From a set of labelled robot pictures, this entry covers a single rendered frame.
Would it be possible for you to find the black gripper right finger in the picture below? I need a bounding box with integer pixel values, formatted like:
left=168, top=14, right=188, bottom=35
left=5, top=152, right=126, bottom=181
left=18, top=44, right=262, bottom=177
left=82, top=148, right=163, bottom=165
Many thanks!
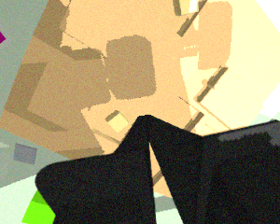
left=144, top=114, right=280, bottom=224

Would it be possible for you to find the lime green block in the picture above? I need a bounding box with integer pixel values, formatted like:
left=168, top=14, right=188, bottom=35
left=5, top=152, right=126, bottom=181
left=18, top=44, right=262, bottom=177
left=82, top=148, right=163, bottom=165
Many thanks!
left=22, top=190, right=55, bottom=224

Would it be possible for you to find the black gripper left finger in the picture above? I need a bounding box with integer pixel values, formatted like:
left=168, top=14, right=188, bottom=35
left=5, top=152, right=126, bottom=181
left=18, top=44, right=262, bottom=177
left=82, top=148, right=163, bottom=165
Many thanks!
left=35, top=116, right=157, bottom=224

